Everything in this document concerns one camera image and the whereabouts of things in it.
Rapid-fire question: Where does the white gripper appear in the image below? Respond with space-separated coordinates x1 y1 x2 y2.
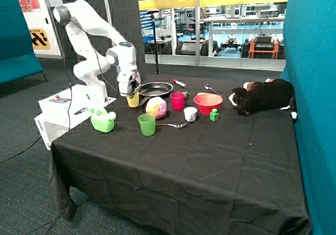
117 71 141 99

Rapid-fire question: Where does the yellow plastic cup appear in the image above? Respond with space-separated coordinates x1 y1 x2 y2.
126 93 139 108

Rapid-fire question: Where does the green plastic cup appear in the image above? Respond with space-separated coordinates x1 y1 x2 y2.
138 113 156 136

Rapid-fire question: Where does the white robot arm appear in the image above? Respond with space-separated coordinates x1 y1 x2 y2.
53 0 141 103

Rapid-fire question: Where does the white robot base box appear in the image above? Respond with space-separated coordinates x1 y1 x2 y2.
34 84 116 150

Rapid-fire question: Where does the black frying pan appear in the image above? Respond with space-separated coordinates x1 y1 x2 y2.
139 82 173 106

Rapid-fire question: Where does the multicolour plush ball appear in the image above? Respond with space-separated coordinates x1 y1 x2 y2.
145 97 167 119

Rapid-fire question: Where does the green toy watering can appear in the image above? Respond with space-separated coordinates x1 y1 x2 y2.
89 108 117 133

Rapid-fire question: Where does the pink plastic cup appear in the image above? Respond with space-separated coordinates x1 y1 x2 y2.
170 92 184 111

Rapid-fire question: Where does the red marker pen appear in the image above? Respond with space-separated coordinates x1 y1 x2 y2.
173 79 186 88

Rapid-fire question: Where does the black pen on base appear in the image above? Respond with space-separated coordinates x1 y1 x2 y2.
74 108 88 115

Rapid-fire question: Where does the green toy pepper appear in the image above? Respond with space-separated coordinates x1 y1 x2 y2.
183 91 190 100

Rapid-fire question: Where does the metal spoon front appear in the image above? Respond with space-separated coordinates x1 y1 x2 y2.
155 122 186 129

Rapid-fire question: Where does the metal spoon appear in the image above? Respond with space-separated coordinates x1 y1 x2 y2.
204 84 222 97
155 122 186 129

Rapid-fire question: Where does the white small cup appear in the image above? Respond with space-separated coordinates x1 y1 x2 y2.
184 107 198 122

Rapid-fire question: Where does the red plastic bowl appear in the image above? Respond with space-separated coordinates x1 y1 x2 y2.
194 93 223 115

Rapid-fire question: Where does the metal spoon back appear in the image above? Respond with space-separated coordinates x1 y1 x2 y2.
204 84 222 97

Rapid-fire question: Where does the black tablecloth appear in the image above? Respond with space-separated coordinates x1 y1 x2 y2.
48 80 312 234

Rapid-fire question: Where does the green toy block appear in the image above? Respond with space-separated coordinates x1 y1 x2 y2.
209 109 219 122

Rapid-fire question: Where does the black tripod stand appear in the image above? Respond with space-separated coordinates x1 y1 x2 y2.
146 9 161 74

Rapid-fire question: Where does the black yellow sign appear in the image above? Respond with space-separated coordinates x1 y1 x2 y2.
29 28 50 50

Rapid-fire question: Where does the teal sofa left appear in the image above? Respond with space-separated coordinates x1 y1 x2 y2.
1 0 44 84

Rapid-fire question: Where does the black brown plush dog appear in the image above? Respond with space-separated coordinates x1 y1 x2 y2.
229 79 298 121

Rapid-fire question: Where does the orange black machine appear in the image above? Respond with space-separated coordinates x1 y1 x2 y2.
248 35 279 59

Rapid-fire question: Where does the teal partition right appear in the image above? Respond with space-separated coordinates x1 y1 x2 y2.
282 0 335 234

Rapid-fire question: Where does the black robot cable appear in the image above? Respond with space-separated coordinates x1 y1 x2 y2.
0 19 132 164

